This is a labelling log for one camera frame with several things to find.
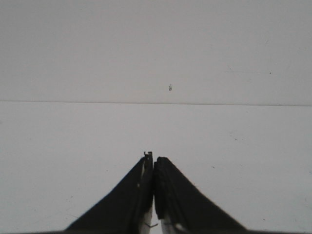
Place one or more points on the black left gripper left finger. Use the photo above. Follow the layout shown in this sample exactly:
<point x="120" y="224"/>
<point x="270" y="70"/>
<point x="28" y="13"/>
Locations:
<point x="127" y="207"/>

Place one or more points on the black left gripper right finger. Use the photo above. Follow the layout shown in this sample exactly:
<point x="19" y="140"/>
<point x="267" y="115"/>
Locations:
<point x="181" y="206"/>

